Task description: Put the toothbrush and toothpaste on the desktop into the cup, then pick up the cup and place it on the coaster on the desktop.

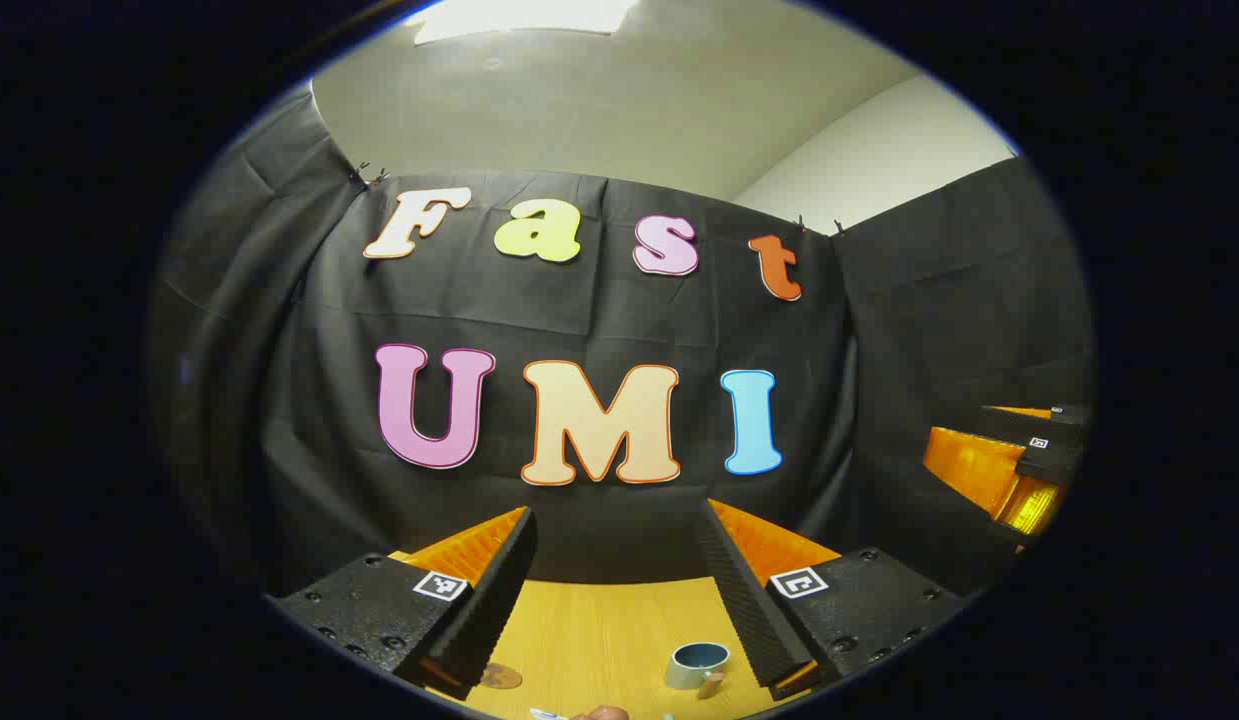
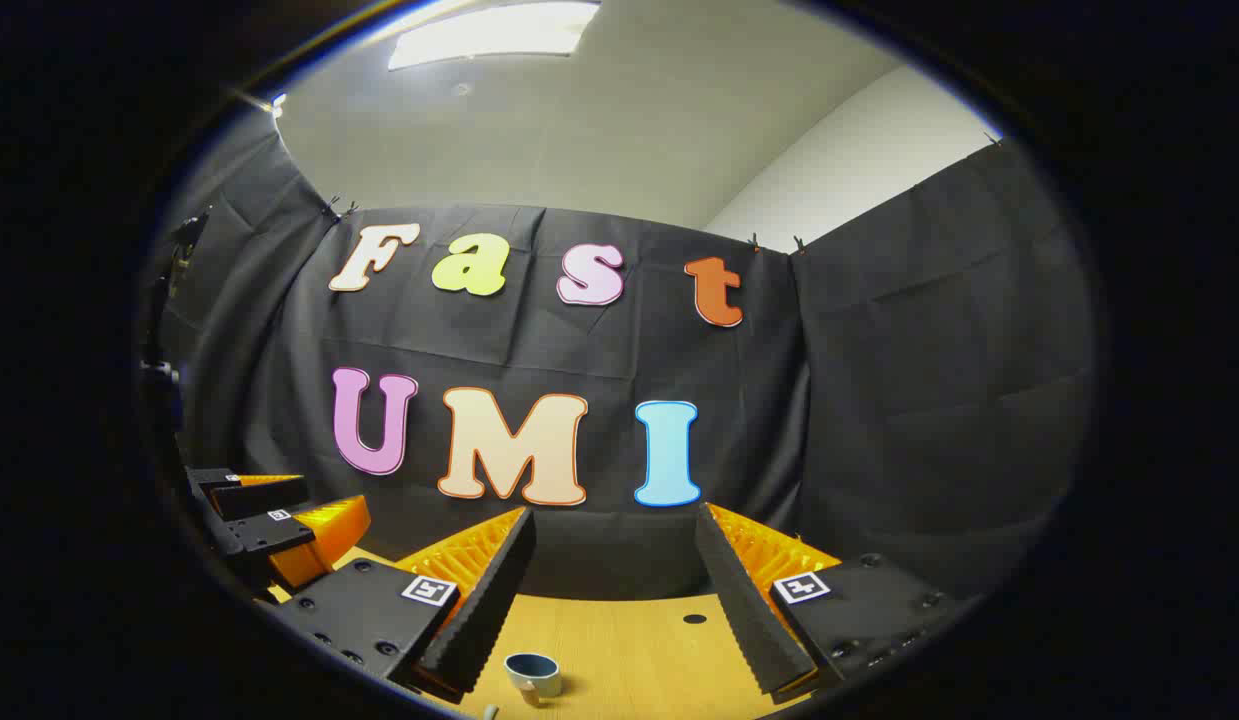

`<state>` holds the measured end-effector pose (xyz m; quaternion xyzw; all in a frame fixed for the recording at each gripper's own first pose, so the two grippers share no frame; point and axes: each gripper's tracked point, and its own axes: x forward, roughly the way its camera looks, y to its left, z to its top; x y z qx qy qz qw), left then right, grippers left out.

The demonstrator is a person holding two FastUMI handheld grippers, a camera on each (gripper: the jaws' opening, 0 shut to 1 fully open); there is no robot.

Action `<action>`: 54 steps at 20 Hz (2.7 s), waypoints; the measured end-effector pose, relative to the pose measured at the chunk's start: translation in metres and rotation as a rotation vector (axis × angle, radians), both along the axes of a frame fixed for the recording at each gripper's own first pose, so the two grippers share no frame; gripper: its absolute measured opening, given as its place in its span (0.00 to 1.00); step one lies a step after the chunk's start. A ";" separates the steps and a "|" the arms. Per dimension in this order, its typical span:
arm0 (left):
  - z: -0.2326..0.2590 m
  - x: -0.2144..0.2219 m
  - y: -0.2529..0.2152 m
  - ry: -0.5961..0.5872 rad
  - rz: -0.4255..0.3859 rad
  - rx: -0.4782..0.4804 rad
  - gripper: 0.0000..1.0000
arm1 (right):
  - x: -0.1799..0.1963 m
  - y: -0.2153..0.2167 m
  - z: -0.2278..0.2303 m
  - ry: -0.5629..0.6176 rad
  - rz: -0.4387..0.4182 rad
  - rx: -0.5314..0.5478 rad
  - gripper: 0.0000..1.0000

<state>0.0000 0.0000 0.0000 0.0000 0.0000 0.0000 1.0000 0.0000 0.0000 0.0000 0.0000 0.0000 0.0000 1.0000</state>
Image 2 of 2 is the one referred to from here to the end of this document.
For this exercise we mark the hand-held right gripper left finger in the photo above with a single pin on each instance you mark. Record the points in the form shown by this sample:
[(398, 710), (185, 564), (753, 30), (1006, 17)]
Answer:
[(484, 610)]

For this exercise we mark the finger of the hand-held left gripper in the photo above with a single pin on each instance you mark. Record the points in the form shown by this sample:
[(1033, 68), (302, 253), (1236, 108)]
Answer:
[(264, 496), (324, 535)]

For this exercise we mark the wooden desktop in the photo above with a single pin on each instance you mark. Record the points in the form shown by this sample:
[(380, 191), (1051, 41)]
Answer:
[(629, 650)]

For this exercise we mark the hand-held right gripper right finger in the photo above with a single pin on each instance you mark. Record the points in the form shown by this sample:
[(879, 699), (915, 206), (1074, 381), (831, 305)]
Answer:
[(749, 610)]

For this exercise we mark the ceiling light panel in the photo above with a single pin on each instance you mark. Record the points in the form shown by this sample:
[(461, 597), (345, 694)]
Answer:
[(489, 32)]

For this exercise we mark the dark stand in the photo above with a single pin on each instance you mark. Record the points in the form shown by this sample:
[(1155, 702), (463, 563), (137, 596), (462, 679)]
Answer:
[(171, 330)]

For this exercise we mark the black backdrop cloth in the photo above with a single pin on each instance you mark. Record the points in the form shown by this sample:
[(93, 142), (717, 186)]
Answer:
[(879, 400)]

